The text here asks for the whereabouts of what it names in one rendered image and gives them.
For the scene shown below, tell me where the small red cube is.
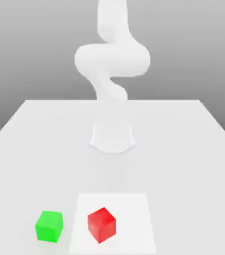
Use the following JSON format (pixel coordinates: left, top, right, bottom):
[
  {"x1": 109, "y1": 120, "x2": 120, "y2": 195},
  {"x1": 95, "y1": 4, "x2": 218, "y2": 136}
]
[{"x1": 87, "y1": 207, "x2": 117, "y2": 244}]

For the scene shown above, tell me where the small green cube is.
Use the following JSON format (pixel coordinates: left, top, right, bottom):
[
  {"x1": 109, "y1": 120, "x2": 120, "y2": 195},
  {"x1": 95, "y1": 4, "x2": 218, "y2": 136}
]
[{"x1": 34, "y1": 210, "x2": 64, "y2": 244}]

